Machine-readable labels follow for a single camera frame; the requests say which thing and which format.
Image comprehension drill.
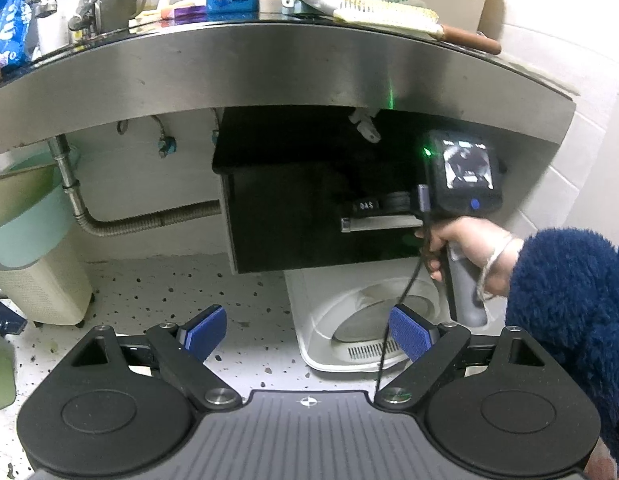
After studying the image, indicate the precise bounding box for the teal plastic basin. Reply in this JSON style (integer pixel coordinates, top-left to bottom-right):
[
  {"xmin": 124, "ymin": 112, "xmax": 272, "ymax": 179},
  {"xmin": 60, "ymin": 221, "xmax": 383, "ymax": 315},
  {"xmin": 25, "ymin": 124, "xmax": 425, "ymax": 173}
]
[{"xmin": 0, "ymin": 151, "xmax": 74, "ymax": 269}]

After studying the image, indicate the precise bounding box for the right blue fleece forearm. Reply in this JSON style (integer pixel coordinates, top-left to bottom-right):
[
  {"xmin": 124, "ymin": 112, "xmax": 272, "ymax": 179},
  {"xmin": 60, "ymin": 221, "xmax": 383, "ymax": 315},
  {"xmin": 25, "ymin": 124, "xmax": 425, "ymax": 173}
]
[{"xmin": 506, "ymin": 229, "xmax": 619, "ymax": 464}]

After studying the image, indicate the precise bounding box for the grey metal mug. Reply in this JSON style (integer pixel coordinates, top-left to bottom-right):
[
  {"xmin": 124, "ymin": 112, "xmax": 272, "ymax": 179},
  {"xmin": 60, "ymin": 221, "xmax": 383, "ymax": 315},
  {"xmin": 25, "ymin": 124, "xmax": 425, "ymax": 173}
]
[{"xmin": 98, "ymin": 0, "xmax": 146, "ymax": 32}]

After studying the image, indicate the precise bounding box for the steel edged black countertop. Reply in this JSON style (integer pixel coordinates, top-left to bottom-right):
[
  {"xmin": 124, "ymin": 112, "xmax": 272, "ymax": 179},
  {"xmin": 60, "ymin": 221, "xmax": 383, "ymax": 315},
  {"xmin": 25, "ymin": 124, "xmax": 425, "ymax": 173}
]
[{"xmin": 0, "ymin": 16, "xmax": 575, "ymax": 154}]

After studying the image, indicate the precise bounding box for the corrugated metal drain hose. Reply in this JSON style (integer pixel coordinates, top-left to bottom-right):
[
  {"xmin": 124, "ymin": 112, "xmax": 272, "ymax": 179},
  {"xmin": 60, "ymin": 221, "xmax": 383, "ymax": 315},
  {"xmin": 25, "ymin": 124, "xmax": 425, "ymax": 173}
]
[{"xmin": 48, "ymin": 134, "xmax": 224, "ymax": 239}]

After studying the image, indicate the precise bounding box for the person's right hand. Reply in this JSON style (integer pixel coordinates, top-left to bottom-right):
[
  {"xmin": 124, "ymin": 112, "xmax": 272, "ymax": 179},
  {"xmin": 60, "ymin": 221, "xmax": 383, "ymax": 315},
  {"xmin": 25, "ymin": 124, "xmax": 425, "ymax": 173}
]
[{"xmin": 427, "ymin": 217, "xmax": 524, "ymax": 298}]

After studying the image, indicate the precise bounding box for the cream perforated laundry basket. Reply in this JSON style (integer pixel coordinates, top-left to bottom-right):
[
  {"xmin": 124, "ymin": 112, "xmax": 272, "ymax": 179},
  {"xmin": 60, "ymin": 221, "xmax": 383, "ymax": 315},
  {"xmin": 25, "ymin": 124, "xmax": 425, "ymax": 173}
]
[{"xmin": 0, "ymin": 238, "xmax": 93, "ymax": 326}]

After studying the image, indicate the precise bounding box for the purple box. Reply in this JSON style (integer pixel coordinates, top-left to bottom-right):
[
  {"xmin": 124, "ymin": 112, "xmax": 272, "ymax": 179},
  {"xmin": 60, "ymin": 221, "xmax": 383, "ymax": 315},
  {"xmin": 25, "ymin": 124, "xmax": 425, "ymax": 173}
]
[{"xmin": 172, "ymin": 6, "xmax": 207, "ymax": 21}]

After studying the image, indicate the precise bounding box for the black drawer with metal handle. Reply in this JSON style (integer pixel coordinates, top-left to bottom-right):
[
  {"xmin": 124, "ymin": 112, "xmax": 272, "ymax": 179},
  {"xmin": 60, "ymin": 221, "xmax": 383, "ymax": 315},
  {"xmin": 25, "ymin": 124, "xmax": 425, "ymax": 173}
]
[{"xmin": 221, "ymin": 168, "xmax": 422, "ymax": 274}]

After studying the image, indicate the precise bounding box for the white floor appliance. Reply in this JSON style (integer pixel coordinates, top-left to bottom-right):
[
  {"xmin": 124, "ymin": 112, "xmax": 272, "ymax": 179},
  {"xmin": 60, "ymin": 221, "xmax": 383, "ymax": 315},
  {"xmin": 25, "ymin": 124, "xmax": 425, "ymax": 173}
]
[{"xmin": 284, "ymin": 258, "xmax": 448, "ymax": 374}]

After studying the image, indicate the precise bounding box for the white plastic hook bracket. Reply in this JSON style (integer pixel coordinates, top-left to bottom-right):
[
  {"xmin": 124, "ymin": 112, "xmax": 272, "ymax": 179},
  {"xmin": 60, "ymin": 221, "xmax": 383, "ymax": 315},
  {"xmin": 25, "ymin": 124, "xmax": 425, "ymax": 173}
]
[{"xmin": 349, "ymin": 108, "xmax": 381, "ymax": 143}]

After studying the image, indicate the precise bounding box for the black cable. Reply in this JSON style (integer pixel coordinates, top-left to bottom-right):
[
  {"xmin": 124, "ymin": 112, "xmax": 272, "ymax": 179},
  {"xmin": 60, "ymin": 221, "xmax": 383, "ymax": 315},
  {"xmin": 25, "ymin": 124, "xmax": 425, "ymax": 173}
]
[{"xmin": 372, "ymin": 209, "xmax": 433, "ymax": 401}]

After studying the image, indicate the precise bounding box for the blue snack bag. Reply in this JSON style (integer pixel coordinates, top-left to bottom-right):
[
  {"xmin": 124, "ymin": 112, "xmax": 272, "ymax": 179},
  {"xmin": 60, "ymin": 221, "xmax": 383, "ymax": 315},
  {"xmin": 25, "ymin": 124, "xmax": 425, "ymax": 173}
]
[{"xmin": 0, "ymin": 0, "xmax": 32, "ymax": 73}]

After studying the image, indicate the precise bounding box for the chrome faucet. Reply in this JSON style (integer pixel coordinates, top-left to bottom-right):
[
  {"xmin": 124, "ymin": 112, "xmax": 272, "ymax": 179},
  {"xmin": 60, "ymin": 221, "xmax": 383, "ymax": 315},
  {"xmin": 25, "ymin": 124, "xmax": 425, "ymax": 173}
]
[{"xmin": 26, "ymin": 0, "xmax": 98, "ymax": 51}]

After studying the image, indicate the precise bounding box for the cream brush with brown handle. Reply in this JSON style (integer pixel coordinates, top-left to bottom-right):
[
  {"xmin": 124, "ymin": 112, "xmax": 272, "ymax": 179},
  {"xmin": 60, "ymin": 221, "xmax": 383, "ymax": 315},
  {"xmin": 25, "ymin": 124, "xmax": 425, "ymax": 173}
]
[{"xmin": 333, "ymin": 0, "xmax": 501, "ymax": 55}]

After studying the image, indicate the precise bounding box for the beige plastic basin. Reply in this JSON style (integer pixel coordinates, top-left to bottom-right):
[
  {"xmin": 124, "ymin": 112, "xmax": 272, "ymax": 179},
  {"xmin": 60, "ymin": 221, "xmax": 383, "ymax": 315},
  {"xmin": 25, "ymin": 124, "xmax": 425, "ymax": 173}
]
[{"xmin": 0, "ymin": 162, "xmax": 56, "ymax": 226}]

